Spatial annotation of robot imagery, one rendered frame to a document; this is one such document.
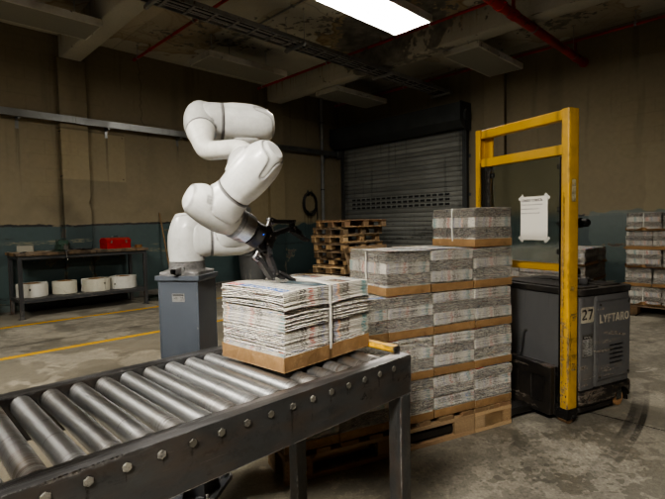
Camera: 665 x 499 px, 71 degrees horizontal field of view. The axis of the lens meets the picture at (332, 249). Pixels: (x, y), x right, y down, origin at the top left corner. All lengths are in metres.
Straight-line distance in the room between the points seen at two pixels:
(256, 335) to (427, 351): 1.39
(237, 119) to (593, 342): 2.53
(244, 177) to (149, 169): 7.83
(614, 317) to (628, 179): 5.30
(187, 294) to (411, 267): 1.13
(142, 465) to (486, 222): 2.25
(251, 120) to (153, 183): 7.32
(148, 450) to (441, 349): 1.94
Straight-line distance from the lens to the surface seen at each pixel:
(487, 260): 2.82
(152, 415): 1.17
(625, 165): 8.65
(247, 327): 1.42
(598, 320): 3.37
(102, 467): 0.99
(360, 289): 1.51
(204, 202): 1.25
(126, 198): 8.81
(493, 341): 2.92
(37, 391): 1.45
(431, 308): 2.60
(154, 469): 1.04
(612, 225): 8.64
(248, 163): 1.21
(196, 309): 2.11
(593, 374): 3.45
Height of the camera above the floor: 1.21
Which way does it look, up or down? 3 degrees down
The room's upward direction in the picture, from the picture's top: 1 degrees counter-clockwise
